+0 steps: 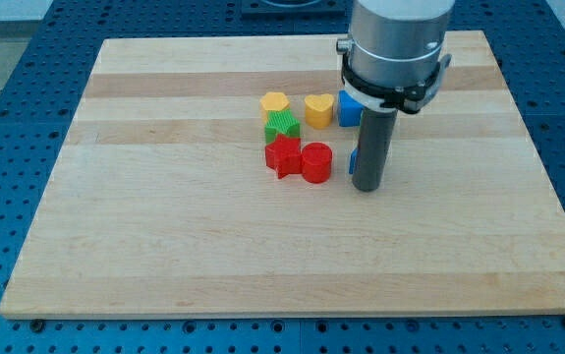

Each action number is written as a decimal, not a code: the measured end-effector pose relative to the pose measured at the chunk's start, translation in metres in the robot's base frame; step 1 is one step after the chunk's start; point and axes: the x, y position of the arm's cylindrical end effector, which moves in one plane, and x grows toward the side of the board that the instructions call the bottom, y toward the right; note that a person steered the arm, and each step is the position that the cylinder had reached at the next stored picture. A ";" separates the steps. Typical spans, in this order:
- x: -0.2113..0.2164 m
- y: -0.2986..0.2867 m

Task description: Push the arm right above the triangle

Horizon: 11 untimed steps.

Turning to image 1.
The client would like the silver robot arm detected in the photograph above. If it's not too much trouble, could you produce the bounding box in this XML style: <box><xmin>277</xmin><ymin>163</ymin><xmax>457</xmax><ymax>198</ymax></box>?
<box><xmin>336</xmin><ymin>0</ymin><xmax>455</xmax><ymax>114</ymax></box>

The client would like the blue triangle block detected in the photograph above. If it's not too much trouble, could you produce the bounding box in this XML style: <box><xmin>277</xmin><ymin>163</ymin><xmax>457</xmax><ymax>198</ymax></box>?
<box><xmin>348</xmin><ymin>148</ymin><xmax>358</xmax><ymax>175</ymax></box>

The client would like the red star block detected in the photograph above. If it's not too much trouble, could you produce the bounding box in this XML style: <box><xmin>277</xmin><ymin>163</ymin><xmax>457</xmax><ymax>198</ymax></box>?
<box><xmin>264</xmin><ymin>134</ymin><xmax>302</xmax><ymax>179</ymax></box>

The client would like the red cylinder block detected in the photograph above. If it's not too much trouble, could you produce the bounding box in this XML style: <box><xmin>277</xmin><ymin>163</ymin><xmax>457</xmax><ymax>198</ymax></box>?
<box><xmin>301</xmin><ymin>142</ymin><xmax>333</xmax><ymax>184</ymax></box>

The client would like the green star block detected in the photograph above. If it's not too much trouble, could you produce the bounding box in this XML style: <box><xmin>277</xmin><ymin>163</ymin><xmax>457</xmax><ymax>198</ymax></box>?
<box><xmin>264</xmin><ymin>110</ymin><xmax>301</xmax><ymax>145</ymax></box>

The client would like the yellow pentagon block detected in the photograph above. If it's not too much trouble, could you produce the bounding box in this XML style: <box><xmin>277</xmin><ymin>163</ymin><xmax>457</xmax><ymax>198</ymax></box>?
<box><xmin>259</xmin><ymin>91</ymin><xmax>291</xmax><ymax>124</ymax></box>

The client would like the yellow heart block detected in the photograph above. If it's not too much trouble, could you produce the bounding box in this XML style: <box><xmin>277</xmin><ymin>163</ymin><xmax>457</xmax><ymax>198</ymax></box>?
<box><xmin>304</xmin><ymin>93</ymin><xmax>334</xmax><ymax>129</ymax></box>

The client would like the blue cube block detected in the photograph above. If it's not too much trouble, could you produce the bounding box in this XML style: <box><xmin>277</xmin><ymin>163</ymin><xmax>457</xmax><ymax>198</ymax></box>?
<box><xmin>338</xmin><ymin>90</ymin><xmax>364</xmax><ymax>128</ymax></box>

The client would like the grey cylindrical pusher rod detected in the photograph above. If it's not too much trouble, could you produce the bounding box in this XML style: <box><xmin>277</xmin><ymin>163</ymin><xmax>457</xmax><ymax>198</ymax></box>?
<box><xmin>352</xmin><ymin>108</ymin><xmax>397</xmax><ymax>192</ymax></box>

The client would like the wooden board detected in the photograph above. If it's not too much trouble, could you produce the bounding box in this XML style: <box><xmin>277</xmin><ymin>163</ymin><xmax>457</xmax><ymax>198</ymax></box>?
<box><xmin>0</xmin><ymin>30</ymin><xmax>565</xmax><ymax>320</ymax></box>

